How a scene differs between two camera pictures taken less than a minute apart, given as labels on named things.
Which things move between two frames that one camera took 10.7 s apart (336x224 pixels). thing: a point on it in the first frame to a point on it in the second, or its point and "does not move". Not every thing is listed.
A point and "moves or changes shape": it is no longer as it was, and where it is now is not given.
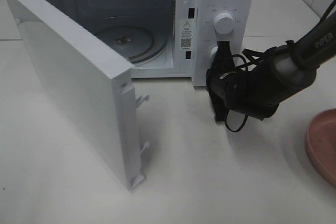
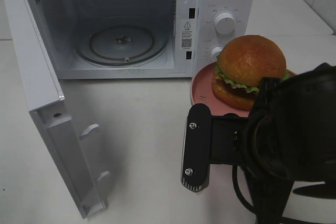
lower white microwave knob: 212,51 does not move
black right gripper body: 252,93 to 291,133
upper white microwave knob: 224,23 does not move
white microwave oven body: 164,25 does not move
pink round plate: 321,144 moves or changes shape
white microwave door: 97,86 to 64,140
